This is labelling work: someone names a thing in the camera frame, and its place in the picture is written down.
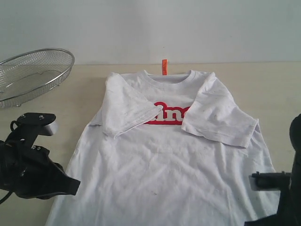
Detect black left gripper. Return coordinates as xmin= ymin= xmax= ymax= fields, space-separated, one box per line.
xmin=4 ymin=143 xmax=80 ymax=199

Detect white t-shirt red print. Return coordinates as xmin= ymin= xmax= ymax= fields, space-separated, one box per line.
xmin=46 ymin=71 xmax=279 ymax=226

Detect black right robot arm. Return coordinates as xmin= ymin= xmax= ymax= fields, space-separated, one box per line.
xmin=244 ymin=115 xmax=301 ymax=226

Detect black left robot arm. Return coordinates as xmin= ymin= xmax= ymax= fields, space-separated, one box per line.
xmin=0 ymin=141 xmax=80 ymax=203

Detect orange shirt neck label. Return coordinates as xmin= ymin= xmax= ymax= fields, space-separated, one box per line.
xmin=161 ymin=59 xmax=168 ymax=76

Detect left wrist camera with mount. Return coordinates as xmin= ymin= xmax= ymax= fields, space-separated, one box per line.
xmin=5 ymin=113 xmax=58 ymax=148

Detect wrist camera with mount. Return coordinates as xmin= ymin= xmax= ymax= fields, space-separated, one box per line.
xmin=249 ymin=171 xmax=291 ymax=191
xmin=5 ymin=113 xmax=58 ymax=148

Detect metal wire mesh basket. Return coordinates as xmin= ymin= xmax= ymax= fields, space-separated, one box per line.
xmin=0 ymin=48 xmax=75 ymax=108

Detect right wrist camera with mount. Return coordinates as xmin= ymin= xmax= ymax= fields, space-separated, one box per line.
xmin=249 ymin=171 xmax=291 ymax=191

